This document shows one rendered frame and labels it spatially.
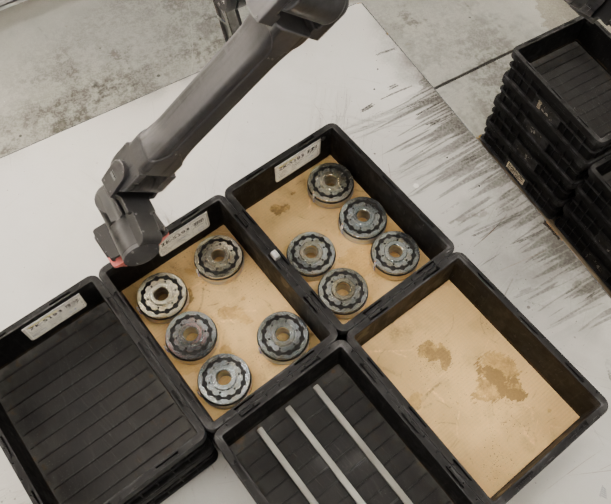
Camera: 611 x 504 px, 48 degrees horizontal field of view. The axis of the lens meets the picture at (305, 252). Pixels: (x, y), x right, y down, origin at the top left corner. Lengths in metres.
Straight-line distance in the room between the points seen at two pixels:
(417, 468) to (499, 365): 0.27
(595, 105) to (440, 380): 1.18
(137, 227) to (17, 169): 0.88
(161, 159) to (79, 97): 1.94
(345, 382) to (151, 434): 0.39
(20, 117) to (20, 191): 1.11
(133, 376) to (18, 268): 0.46
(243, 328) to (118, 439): 0.32
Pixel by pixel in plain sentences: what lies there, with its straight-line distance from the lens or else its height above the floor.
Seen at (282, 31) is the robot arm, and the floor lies 1.55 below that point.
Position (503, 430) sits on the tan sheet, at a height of 0.83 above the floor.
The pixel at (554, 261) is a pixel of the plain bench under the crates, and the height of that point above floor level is 0.70.
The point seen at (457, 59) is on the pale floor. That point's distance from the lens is 2.97.
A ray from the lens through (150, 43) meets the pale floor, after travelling 3.03.
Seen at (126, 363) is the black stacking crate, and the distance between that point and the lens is 1.43.
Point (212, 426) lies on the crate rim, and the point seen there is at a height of 0.93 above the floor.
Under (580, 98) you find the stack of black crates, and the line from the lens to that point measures 2.30.
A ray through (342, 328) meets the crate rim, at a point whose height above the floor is 0.93.
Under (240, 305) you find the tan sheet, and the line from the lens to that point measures 1.43.
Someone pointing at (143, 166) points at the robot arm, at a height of 1.34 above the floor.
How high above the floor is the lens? 2.15
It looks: 63 degrees down
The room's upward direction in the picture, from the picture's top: straight up
